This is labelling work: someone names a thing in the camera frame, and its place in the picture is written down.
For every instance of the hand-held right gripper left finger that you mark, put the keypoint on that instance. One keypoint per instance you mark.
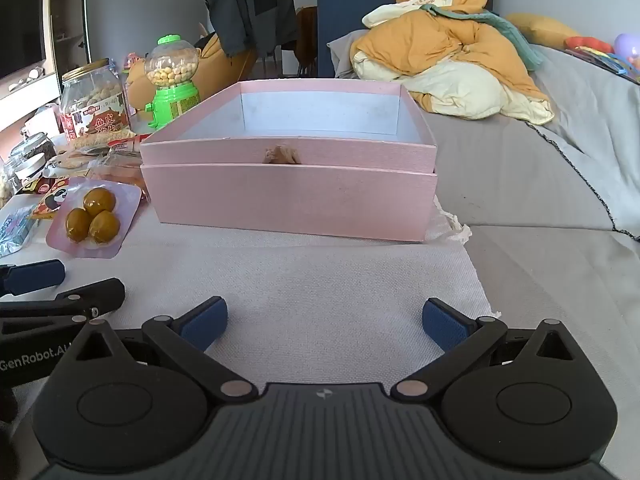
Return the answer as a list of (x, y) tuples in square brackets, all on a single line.
[(205, 322)]

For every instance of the small white lid jar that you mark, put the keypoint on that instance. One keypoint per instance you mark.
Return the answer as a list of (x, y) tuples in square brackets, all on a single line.
[(31, 170)]

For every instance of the pink packet of three eggs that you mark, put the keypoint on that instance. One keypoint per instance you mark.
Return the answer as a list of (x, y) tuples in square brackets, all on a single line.
[(92, 217)]

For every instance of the crinkled clear snack packet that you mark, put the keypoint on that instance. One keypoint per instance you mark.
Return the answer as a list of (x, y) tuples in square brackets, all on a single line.
[(100, 142)]

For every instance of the yellow pillow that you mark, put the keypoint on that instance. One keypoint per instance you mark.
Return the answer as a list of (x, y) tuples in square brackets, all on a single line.
[(542, 30)]

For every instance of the light blue snack packet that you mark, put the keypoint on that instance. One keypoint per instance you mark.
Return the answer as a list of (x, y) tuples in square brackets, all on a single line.
[(12, 232)]

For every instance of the colourful toys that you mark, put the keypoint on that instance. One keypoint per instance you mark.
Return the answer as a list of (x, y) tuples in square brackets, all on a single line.
[(612, 55)]

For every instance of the orange clear snack packet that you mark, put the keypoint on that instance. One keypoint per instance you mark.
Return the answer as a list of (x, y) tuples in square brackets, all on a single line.
[(120, 170)]

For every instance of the white table cover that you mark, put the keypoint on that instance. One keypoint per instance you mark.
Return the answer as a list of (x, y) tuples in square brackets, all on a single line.
[(300, 280)]

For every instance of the panda print snack packet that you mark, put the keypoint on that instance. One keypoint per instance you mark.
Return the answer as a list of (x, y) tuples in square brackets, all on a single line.
[(52, 200)]

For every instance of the pink gift box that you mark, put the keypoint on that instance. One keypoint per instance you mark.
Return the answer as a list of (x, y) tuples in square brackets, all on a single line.
[(300, 195)]

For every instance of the dark grey jacket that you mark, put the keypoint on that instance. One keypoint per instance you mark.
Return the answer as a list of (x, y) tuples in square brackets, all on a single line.
[(250, 7)]

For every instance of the green gumball machine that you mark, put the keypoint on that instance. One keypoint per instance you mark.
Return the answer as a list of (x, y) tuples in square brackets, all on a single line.
[(172, 85)]

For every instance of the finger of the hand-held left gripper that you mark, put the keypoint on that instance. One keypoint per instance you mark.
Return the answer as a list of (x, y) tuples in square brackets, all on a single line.
[(35, 277), (95, 295)]

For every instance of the glass jar with dark contents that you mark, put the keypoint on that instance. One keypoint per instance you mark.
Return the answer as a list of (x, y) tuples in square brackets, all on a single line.
[(32, 147)]

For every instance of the grey bed sheet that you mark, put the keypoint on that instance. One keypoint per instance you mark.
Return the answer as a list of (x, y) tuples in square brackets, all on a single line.
[(515, 175)]

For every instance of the dark blue cabinet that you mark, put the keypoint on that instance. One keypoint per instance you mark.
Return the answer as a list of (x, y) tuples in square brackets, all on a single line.
[(345, 20)]

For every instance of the glass jar with gold lid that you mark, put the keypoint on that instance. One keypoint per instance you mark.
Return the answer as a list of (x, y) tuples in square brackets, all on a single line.
[(95, 105)]

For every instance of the yellow duvet pile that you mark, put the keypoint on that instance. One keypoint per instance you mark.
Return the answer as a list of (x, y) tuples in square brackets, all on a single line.
[(450, 55)]

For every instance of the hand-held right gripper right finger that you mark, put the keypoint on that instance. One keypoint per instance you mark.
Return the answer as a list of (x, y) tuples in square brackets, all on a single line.
[(445, 322)]

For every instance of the black screen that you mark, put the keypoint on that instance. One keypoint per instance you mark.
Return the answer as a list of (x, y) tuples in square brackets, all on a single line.
[(20, 15)]

